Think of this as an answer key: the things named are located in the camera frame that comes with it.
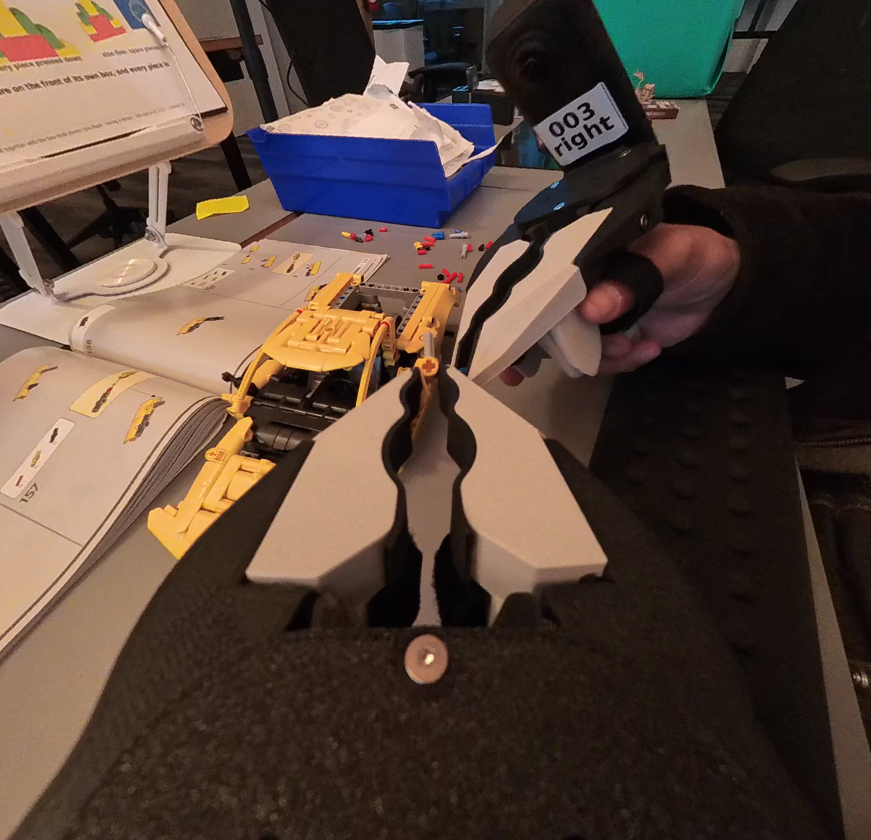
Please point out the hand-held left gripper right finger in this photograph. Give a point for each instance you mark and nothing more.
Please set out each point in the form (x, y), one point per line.
(531, 513)

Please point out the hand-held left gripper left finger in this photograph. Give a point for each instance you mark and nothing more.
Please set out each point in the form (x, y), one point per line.
(326, 513)

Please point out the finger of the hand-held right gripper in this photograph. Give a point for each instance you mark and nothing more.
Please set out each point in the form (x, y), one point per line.
(486, 271)
(531, 309)

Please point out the grey axle rod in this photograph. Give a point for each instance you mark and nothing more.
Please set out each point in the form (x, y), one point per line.
(434, 346)

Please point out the yellow axle connector brick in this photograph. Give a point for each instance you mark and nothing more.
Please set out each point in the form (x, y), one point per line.
(429, 366)

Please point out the yellow brick toy car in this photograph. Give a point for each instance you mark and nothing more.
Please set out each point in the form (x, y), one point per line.
(326, 336)

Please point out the instruction booklet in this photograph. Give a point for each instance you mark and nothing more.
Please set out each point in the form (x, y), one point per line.
(81, 445)

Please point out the brown desk divider strip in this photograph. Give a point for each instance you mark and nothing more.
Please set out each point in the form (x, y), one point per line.
(269, 229)

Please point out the grey desk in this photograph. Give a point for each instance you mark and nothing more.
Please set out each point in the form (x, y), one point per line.
(81, 649)

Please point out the person's right hand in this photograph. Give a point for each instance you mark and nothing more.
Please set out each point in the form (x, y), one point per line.
(694, 282)

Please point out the scattered small coloured pins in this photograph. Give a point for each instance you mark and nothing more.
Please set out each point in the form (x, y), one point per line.
(429, 244)

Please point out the small wooden model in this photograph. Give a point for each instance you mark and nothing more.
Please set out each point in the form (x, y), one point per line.
(646, 94)

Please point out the teal green fabric bag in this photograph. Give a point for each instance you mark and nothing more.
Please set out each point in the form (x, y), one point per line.
(667, 30)

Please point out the blue storage bin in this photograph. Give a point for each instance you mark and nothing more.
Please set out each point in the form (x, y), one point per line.
(354, 173)

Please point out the black dimpled mat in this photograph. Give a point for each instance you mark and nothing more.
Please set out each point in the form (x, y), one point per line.
(714, 513)

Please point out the crumpled white paper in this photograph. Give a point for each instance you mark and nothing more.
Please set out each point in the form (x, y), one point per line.
(360, 115)

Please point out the yellow sticky note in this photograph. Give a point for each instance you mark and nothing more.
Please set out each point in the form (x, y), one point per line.
(221, 207)

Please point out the clipboard with printed sheet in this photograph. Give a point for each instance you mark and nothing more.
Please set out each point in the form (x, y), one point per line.
(102, 71)

